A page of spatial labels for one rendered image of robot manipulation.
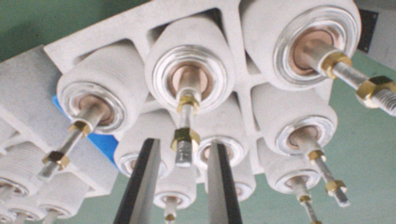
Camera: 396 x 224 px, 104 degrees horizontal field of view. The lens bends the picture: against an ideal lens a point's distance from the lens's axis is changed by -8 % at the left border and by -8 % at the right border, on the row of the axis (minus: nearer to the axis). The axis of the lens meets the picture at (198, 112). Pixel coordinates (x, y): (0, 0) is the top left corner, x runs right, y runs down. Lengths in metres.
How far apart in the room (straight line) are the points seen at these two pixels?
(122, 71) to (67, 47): 0.10
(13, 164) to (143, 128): 0.30
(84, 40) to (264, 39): 0.22
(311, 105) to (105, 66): 0.24
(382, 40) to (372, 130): 0.53
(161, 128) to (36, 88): 0.31
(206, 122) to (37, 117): 0.37
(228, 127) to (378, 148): 0.80
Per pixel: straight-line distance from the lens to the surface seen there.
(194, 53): 0.16
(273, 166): 0.33
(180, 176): 0.35
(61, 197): 0.54
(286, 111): 0.23
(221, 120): 0.23
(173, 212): 0.36
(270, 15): 0.19
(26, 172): 0.49
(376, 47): 0.35
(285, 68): 0.18
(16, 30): 0.59
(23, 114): 0.47
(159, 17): 0.23
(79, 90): 0.22
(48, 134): 0.48
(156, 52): 0.17
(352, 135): 0.80
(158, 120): 0.29
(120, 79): 0.21
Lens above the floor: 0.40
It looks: 52 degrees down
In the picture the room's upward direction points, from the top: 180 degrees counter-clockwise
